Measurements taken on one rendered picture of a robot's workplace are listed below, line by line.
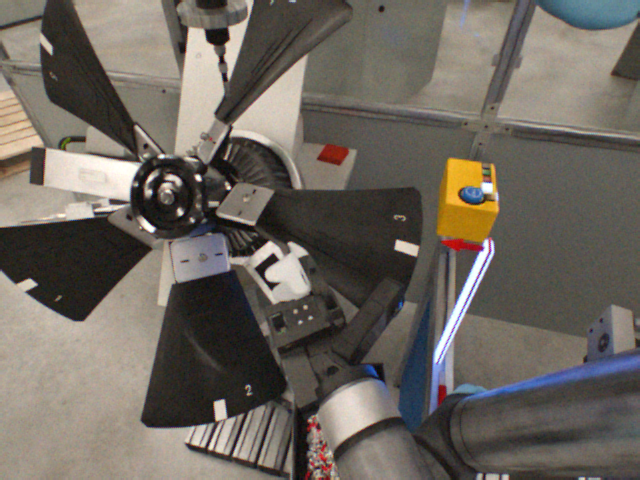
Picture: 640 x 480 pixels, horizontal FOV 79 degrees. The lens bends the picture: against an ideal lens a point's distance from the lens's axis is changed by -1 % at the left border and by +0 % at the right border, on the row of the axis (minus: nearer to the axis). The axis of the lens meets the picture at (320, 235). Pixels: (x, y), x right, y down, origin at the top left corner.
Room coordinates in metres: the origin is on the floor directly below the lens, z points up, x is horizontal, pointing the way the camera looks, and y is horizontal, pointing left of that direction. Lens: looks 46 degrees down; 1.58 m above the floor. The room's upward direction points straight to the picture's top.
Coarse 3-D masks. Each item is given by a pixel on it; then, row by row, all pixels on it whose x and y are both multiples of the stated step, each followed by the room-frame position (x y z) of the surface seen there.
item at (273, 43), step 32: (256, 0) 0.70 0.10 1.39; (288, 0) 0.63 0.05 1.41; (320, 0) 0.58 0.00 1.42; (256, 32) 0.63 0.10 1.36; (288, 32) 0.56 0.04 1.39; (320, 32) 0.53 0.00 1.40; (256, 64) 0.55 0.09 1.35; (288, 64) 0.51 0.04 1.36; (224, 96) 0.57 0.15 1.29; (256, 96) 0.50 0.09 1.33
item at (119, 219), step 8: (128, 208) 0.44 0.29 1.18; (112, 216) 0.43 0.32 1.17; (120, 216) 0.44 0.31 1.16; (120, 224) 0.44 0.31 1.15; (128, 224) 0.44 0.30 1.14; (136, 224) 0.44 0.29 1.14; (128, 232) 0.44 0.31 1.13; (136, 232) 0.44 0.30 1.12; (144, 232) 0.44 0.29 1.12; (144, 240) 0.44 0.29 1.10; (152, 240) 0.45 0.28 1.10; (160, 240) 0.45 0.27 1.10
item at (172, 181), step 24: (144, 168) 0.44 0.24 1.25; (168, 168) 0.44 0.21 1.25; (192, 168) 0.43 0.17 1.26; (216, 168) 0.52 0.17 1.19; (144, 192) 0.43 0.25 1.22; (192, 192) 0.42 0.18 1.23; (216, 192) 0.43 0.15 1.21; (144, 216) 0.40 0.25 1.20; (168, 216) 0.40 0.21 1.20; (192, 216) 0.39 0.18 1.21; (216, 216) 0.42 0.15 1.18
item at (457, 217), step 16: (448, 160) 0.71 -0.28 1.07; (464, 160) 0.71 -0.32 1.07; (448, 176) 0.66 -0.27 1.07; (464, 176) 0.66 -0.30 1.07; (480, 176) 0.66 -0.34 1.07; (448, 192) 0.60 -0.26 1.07; (496, 192) 0.60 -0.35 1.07; (448, 208) 0.57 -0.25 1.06; (464, 208) 0.56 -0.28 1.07; (480, 208) 0.56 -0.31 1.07; (496, 208) 0.56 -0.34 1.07; (448, 224) 0.57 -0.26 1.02; (464, 224) 0.56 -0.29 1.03; (480, 224) 0.55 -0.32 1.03; (480, 240) 0.55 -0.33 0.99
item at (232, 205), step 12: (240, 192) 0.46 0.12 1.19; (252, 192) 0.46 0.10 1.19; (264, 192) 0.47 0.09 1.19; (228, 204) 0.43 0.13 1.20; (240, 204) 0.43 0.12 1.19; (252, 204) 0.43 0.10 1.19; (264, 204) 0.44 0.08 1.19; (228, 216) 0.40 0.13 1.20; (240, 216) 0.40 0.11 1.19; (252, 216) 0.41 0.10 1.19
